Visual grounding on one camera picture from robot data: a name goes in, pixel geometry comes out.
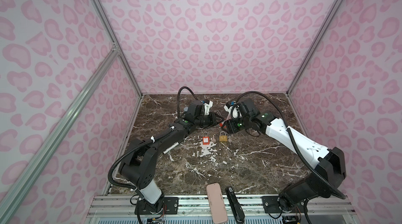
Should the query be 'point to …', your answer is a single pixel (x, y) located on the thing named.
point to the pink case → (217, 207)
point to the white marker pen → (170, 147)
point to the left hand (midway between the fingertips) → (225, 117)
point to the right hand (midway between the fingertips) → (227, 124)
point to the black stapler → (237, 210)
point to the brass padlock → (223, 138)
